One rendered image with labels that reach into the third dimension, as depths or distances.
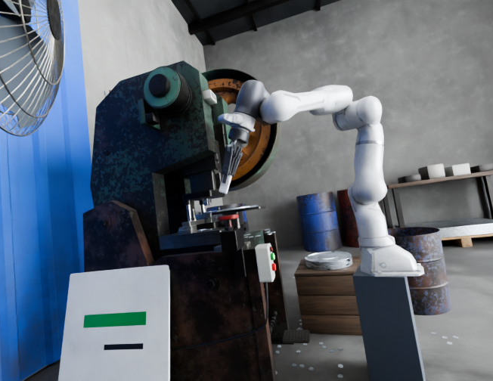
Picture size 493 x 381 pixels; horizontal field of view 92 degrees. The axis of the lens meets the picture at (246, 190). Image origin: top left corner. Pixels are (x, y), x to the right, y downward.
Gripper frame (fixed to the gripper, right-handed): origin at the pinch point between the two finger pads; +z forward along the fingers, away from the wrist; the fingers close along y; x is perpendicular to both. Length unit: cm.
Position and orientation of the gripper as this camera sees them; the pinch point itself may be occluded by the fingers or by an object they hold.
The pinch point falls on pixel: (225, 184)
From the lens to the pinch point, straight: 89.2
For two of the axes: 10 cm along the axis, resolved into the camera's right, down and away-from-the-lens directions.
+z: -2.7, 9.6, 0.4
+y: 2.8, 0.5, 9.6
